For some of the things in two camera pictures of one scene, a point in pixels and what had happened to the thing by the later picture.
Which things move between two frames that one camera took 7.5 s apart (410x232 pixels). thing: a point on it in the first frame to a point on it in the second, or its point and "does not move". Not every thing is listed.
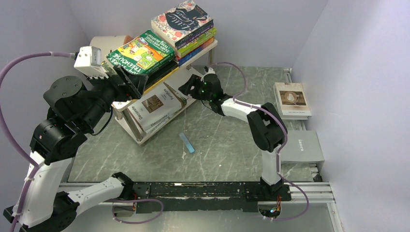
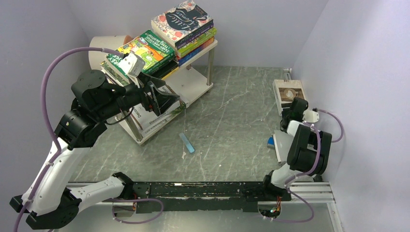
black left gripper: (133, 88) to (160, 99)
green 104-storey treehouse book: (144, 54) does not move
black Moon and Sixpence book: (161, 72) does not move
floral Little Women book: (181, 22) does not move
